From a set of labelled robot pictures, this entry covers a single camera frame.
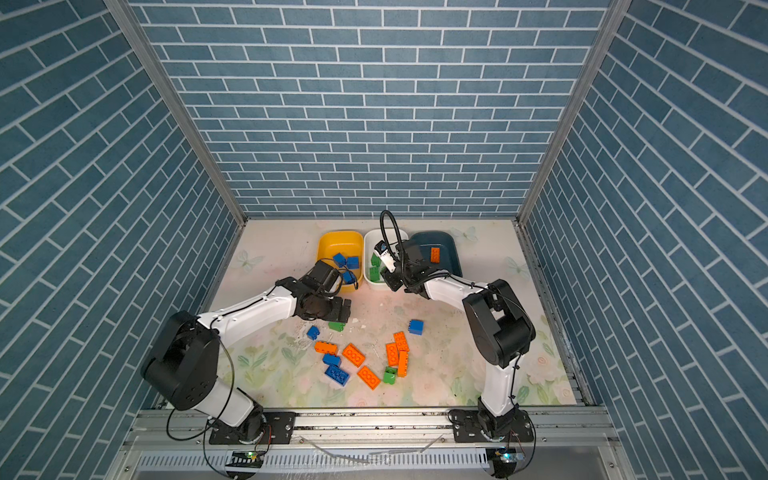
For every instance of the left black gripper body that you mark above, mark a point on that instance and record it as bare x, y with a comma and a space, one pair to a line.
331, 309

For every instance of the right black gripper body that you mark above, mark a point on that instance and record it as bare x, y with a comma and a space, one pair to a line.
396, 278

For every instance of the orange lego horizontal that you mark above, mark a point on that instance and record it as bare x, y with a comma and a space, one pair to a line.
434, 255

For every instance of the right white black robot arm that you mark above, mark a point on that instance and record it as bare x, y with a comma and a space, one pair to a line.
500, 327

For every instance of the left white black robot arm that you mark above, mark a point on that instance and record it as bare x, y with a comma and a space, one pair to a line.
182, 364

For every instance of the dark teal plastic container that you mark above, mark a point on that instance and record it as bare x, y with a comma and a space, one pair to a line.
449, 258

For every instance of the small blue lego far left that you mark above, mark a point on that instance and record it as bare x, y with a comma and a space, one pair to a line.
313, 332

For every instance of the small blue lego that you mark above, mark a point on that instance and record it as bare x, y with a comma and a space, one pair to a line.
313, 332
331, 360

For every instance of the white plastic container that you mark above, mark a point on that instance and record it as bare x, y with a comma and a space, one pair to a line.
372, 266

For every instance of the yellow plastic container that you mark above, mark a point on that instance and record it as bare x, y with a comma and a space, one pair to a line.
348, 243

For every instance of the orange lego centre upper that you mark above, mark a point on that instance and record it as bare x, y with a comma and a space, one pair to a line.
401, 342

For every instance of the small blue lego lower left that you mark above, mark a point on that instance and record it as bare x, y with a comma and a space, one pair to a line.
331, 360

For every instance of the orange lego centre left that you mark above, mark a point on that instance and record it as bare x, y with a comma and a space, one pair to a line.
353, 355

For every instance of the orange lego standing right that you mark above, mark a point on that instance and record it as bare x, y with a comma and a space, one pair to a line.
403, 361

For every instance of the orange lego centre lower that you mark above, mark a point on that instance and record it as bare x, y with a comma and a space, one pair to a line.
392, 354

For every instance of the large blue lego bottom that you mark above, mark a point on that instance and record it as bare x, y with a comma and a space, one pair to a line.
337, 374

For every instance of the green lego bottom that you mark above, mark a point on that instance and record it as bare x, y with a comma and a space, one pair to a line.
390, 375

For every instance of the orange lego bottom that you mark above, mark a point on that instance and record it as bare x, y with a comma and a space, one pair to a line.
369, 378

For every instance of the left circuit board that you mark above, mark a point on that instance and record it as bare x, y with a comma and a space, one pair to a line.
246, 459

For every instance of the circuit board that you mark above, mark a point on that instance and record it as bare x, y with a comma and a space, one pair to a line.
246, 459
504, 462

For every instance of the white vent grille strip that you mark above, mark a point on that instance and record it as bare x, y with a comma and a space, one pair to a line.
312, 460

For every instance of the right circuit board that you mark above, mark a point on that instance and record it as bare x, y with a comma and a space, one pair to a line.
504, 462

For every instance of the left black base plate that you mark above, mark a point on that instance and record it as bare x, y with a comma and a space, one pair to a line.
282, 427

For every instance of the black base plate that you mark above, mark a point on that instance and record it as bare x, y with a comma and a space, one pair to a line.
282, 427
475, 426

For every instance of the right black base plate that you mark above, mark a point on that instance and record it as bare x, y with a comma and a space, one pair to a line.
475, 426

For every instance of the aluminium front rail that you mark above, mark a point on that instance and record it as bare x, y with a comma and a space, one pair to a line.
375, 428

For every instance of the right aluminium corner post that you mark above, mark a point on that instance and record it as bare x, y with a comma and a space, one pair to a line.
606, 33

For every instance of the aluminium corner post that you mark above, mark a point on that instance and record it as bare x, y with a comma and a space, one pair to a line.
606, 33
128, 24

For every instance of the left aluminium corner post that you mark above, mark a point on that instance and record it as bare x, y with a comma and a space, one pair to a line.
128, 24

